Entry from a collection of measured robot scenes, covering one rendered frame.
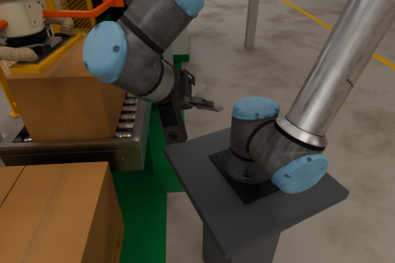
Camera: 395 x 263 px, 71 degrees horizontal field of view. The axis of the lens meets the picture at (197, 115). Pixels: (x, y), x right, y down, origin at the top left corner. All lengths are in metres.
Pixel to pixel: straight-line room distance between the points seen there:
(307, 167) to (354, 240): 1.25
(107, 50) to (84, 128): 1.09
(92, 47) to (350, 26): 0.55
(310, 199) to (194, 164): 0.42
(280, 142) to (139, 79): 0.44
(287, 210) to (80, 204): 0.82
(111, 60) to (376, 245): 1.83
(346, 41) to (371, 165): 1.86
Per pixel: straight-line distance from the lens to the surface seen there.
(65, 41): 1.19
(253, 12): 4.18
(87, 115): 1.47
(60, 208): 1.33
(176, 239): 1.77
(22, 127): 1.80
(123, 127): 1.67
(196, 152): 1.13
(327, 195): 1.08
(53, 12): 1.14
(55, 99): 1.46
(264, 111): 0.88
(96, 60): 0.47
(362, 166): 2.48
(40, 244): 1.26
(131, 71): 0.47
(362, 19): 0.74
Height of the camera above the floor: 1.51
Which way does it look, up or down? 34 degrees down
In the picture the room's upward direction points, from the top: straight up
